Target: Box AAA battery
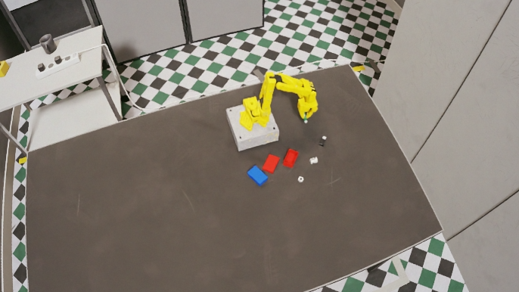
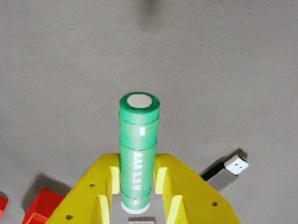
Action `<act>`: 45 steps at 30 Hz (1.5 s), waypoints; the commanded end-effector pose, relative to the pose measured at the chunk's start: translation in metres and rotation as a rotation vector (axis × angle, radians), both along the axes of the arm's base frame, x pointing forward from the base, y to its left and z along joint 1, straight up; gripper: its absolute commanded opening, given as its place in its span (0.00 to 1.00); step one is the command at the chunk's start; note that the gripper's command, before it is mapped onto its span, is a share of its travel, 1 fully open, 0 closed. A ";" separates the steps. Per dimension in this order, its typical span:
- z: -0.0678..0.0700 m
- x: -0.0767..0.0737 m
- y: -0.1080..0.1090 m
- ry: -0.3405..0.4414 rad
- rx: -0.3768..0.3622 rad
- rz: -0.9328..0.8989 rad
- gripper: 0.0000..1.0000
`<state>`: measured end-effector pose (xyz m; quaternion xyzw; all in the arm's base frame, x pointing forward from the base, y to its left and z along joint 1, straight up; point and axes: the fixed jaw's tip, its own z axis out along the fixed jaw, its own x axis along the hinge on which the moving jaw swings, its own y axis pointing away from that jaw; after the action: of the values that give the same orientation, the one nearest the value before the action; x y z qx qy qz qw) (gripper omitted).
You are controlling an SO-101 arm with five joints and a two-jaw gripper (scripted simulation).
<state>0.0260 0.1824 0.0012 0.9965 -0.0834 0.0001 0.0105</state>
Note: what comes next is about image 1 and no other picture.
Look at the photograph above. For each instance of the red open box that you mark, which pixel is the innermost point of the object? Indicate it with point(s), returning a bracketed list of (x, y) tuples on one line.
[(290, 158)]

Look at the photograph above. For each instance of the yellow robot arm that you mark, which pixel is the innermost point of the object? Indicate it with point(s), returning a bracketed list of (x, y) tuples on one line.
[(261, 116)]

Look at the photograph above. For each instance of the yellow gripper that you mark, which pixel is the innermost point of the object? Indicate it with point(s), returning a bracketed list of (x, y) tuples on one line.
[(304, 106)]

